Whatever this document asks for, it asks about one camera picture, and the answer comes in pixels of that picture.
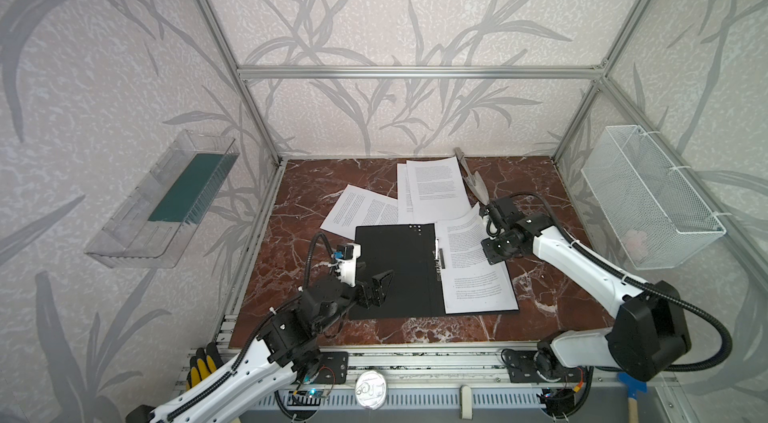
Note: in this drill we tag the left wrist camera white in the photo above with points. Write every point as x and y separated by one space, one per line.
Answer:
346 257

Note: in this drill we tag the blue shovel wooden handle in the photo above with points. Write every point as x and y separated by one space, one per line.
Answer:
634 388

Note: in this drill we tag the printed paper sheet top stack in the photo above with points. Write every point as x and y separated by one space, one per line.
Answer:
461 240

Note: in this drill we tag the white wire mesh basket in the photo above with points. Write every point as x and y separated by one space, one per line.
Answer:
638 187

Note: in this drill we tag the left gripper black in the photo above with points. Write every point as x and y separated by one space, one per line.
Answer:
365 289

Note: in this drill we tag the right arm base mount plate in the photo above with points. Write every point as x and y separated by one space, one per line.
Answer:
528 366

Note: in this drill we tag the printed paper sheet under stack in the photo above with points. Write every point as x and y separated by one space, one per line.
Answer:
430 191

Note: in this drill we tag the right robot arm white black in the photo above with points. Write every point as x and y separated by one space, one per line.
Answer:
649 332

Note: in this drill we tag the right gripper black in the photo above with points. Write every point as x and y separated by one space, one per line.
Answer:
488 209

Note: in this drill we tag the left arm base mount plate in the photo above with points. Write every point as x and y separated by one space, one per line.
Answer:
332 368

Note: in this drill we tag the green circuit board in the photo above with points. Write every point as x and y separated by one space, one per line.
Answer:
308 397

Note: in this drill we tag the black folder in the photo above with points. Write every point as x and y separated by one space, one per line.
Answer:
416 287

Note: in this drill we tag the pink object in basket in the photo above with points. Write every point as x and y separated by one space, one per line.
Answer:
635 245

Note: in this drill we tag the metal lever clip mechanism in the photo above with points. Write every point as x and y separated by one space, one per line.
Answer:
439 258

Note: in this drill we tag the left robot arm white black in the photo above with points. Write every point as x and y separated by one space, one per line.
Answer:
282 349

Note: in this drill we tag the round metal can lid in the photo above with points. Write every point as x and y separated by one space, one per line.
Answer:
371 390

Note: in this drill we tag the metal garden trowel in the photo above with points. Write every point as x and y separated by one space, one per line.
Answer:
472 180

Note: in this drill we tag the clear plastic wall tray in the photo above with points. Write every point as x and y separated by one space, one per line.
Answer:
153 227

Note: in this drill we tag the yellow black work glove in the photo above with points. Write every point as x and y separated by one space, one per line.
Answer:
203 363

